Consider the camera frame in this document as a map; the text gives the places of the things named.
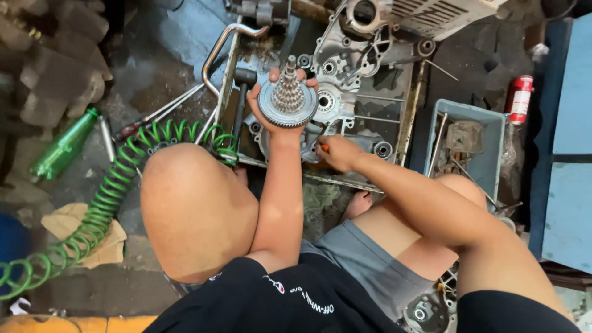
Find person's right hand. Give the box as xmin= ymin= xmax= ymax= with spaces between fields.
xmin=315 ymin=134 xmax=367 ymax=173

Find person's left hand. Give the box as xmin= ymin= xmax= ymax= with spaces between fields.
xmin=246 ymin=68 xmax=320 ymax=136

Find steel gear cluster shaft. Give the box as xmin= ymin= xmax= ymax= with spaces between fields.
xmin=257 ymin=55 xmax=319 ymax=129

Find dirty grey rag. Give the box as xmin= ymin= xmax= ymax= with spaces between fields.
xmin=303 ymin=183 xmax=341 ymax=213

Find rusty metal work tray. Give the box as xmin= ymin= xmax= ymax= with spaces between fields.
xmin=214 ymin=18 xmax=427 ymax=194

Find aluminium engine crankcase half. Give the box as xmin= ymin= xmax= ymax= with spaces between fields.
xmin=244 ymin=0 xmax=437 ymax=164

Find black rubber mallet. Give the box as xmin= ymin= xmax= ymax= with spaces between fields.
xmin=230 ymin=68 xmax=258 ymax=143

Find person's right leg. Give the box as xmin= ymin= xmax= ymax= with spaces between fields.
xmin=340 ymin=173 xmax=488 ymax=282

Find person's leg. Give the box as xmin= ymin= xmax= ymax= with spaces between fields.
xmin=140 ymin=142 xmax=260 ymax=285
xmin=340 ymin=173 xmax=488 ymax=282

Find person's grey shorts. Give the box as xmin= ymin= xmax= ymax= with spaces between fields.
xmin=301 ymin=219 xmax=438 ymax=323

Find chrome bent tube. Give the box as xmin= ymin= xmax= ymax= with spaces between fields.
xmin=194 ymin=23 xmax=270 ymax=145

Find person's left leg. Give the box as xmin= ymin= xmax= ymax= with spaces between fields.
xmin=140 ymin=142 xmax=260 ymax=285

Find blue plastic parts bin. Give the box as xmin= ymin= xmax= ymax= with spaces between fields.
xmin=423 ymin=98 xmax=507 ymax=204

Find thin metal rod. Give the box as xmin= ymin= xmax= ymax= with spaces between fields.
xmin=425 ymin=59 xmax=460 ymax=82

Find person's black shirt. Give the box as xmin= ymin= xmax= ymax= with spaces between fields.
xmin=143 ymin=252 xmax=581 ymax=333

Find white ribbed plastic cover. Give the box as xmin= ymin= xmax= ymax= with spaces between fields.
xmin=388 ymin=0 xmax=509 ymax=42

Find aluminium engine cover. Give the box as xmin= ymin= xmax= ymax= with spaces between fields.
xmin=400 ymin=266 xmax=459 ymax=333

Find clear plastic bottle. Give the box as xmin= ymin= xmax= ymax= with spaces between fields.
xmin=500 ymin=121 xmax=520 ymax=168

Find red spray can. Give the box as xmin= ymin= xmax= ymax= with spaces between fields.
xmin=505 ymin=75 xmax=534 ymax=126

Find silver metal socket tool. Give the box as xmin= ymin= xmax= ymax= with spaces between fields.
xmin=97 ymin=116 xmax=117 ymax=163

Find blue wooden cabinet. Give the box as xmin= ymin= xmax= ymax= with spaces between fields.
xmin=528 ymin=14 xmax=592 ymax=275

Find crumpled brown cardboard piece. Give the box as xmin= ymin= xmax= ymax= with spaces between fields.
xmin=41 ymin=202 xmax=128 ymax=270

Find green glass bottle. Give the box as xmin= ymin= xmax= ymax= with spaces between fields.
xmin=29 ymin=108 xmax=101 ymax=183

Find heap of dark engine parts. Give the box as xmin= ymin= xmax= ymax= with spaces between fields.
xmin=0 ymin=0 xmax=139 ymax=139

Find yellow painted board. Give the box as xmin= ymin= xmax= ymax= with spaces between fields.
xmin=0 ymin=314 xmax=159 ymax=333

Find blue plastic container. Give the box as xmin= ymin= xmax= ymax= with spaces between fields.
xmin=0 ymin=213 xmax=33 ymax=297

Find red handled screwdriver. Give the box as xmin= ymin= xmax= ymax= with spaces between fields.
xmin=112 ymin=83 xmax=205 ymax=142

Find green coiled air hose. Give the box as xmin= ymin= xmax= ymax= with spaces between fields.
xmin=0 ymin=119 xmax=240 ymax=302

